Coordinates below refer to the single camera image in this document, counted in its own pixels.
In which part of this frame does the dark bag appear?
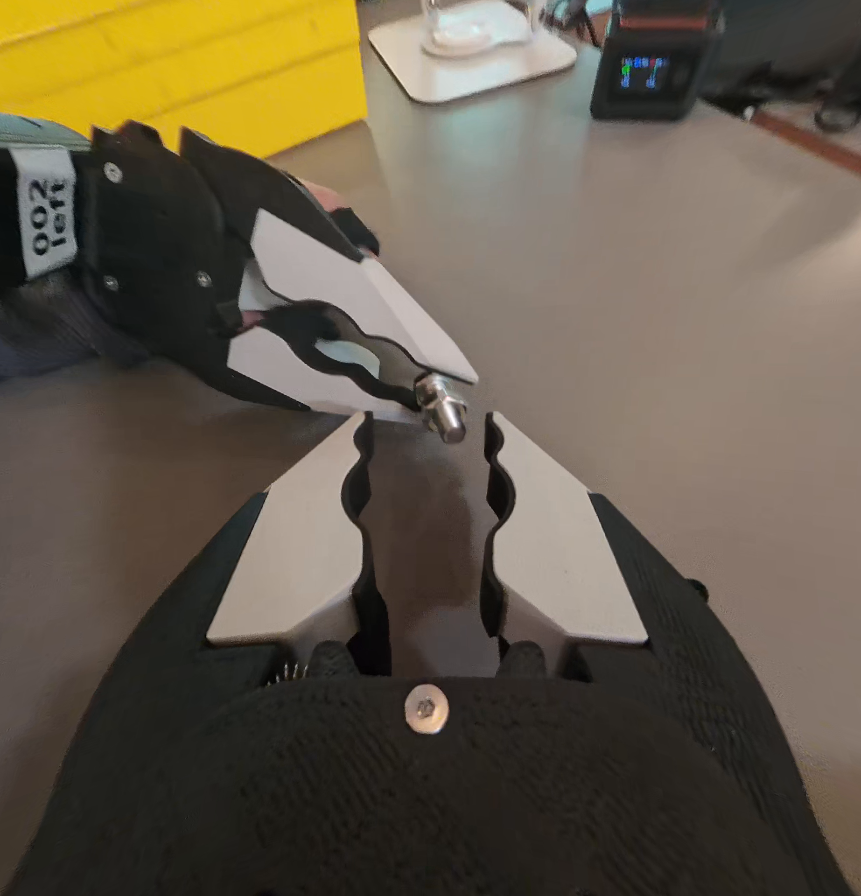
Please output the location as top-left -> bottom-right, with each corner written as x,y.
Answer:
703,0 -> 861,135

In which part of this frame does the black device with screen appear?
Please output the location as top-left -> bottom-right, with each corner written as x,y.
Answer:
588,0 -> 727,123

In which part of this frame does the person's left forearm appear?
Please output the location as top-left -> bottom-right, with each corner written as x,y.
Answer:
0,269 -> 154,387

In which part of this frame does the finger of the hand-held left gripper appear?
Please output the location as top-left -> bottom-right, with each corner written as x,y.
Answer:
226,308 -> 424,427
238,207 -> 480,386

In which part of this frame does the clear glass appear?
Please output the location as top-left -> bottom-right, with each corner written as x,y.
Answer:
420,0 -> 539,60

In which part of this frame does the yellow plastic bin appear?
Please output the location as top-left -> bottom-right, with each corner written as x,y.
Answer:
0,0 -> 370,161

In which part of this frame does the person's left hand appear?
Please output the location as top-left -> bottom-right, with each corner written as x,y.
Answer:
297,178 -> 349,214

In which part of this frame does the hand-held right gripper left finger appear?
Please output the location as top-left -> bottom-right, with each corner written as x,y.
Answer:
205,410 -> 374,646

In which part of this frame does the white stand base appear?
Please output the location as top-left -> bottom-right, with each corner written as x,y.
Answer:
366,13 -> 580,106

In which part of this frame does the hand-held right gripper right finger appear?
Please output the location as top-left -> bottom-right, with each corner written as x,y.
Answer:
481,410 -> 650,649

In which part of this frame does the steel bolt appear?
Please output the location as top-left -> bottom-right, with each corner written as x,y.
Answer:
415,373 -> 469,445

